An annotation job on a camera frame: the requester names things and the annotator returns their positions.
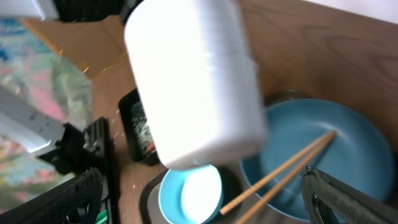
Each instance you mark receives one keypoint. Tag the pink cup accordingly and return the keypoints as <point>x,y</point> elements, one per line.
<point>197,81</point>

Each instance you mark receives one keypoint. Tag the orange carrot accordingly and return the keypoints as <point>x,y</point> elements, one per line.
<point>150,147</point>

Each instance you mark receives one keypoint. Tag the dark blue plate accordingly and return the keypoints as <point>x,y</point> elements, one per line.
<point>359,155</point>

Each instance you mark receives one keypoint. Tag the wooden chopstick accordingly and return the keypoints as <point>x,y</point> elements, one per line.
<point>263,181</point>
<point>275,190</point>

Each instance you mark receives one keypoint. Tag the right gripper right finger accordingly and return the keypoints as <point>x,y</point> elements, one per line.
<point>330,201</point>

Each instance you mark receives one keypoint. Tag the brown serving tray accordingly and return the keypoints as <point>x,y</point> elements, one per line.
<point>231,175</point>

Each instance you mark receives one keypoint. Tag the black waste tray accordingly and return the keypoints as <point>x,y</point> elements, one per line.
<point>136,155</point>

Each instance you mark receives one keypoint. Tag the spilled white rice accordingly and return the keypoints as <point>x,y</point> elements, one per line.
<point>141,128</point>

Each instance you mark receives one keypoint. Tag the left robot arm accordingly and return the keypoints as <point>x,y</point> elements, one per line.
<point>58,143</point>

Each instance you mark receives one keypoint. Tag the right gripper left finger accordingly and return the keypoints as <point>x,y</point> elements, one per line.
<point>78,200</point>

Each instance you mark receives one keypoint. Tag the light blue bowl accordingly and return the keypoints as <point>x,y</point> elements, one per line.
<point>192,196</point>

